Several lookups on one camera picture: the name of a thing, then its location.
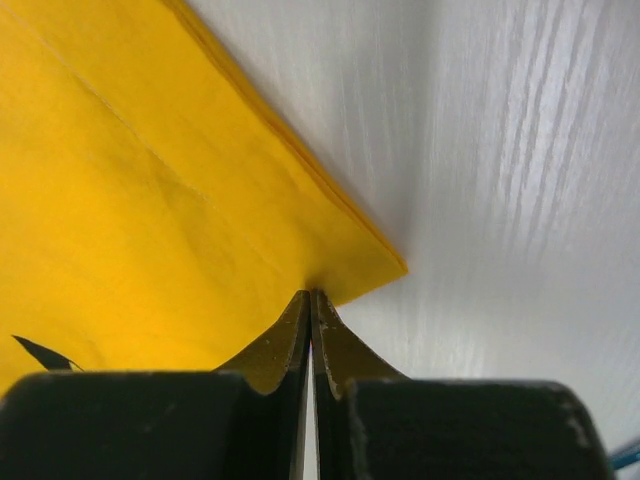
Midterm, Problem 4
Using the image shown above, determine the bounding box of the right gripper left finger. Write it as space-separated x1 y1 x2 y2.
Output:
1 291 311 479

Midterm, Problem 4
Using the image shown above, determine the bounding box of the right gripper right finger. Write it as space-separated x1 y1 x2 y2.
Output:
310 290 613 479

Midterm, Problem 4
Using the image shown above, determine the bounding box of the yellow cartoon placemat cloth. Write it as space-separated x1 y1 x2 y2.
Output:
1 1 407 388

